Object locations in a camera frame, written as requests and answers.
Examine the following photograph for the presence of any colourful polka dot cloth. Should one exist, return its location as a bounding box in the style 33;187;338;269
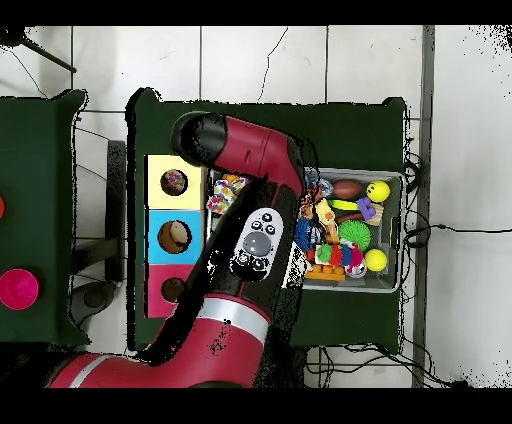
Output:
160;168;189;197
205;173;249;216

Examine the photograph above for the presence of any multicolour fuzzy caterpillar toy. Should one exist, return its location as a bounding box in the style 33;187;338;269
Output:
314;243;366;271

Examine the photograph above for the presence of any wooden box with three holes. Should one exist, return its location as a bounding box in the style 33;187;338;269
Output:
142;154;211;320

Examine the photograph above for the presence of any clear mesh bin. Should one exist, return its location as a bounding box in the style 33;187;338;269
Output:
206;165;404;294

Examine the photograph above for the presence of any blue spiky ball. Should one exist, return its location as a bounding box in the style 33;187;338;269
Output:
292;218;318;251

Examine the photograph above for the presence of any orange toy brick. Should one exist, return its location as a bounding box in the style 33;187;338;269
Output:
303;265;347;283

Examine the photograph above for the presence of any brown toy football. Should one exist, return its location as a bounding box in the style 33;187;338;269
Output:
332;179;364;201

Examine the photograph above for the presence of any green spiky ball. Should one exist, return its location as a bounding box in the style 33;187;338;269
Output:
336;219;373;251

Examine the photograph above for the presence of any yellow smiley ball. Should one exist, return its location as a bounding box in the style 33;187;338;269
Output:
365;179;392;204

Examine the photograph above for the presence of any plain yellow ball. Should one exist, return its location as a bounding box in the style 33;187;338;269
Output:
363;248;389;273

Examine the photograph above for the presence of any side table with green cloth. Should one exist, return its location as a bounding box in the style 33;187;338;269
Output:
0;89;89;347

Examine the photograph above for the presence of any pink disc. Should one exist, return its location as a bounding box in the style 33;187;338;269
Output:
0;268;41;312

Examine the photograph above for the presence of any black tripod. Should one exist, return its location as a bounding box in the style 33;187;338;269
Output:
0;27;79;75

